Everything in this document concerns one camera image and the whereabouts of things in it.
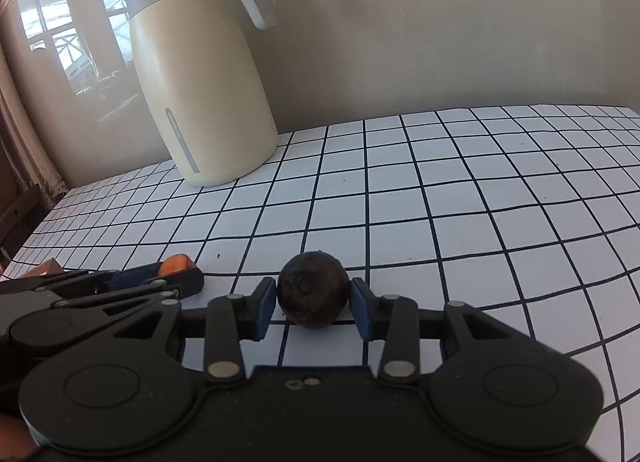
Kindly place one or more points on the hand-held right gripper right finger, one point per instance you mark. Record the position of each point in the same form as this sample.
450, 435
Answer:
361, 309

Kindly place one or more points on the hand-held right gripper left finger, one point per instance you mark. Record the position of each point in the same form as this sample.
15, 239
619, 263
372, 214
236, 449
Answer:
265, 309

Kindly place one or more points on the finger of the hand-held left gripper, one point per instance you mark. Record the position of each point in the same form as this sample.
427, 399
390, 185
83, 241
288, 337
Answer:
185, 284
135, 277

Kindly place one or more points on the carrot piece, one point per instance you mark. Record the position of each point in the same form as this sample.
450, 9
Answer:
175, 264

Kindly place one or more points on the dark round fruit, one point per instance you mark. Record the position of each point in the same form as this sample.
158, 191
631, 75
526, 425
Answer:
312, 289

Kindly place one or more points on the brown box with white inside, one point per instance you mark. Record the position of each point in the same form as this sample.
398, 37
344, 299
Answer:
47, 268

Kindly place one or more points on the person's left hand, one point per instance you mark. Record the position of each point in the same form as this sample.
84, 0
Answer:
10, 439

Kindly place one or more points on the dark wooden chair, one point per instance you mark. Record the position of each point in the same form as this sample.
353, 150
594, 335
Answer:
20, 222

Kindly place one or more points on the checked tablecloth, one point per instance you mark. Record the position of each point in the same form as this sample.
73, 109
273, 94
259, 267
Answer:
450, 222

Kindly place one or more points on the beige curtain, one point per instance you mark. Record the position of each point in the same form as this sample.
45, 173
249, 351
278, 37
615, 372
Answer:
30, 142

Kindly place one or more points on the cream thermos jug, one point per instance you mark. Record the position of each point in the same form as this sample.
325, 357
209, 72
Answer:
200, 92

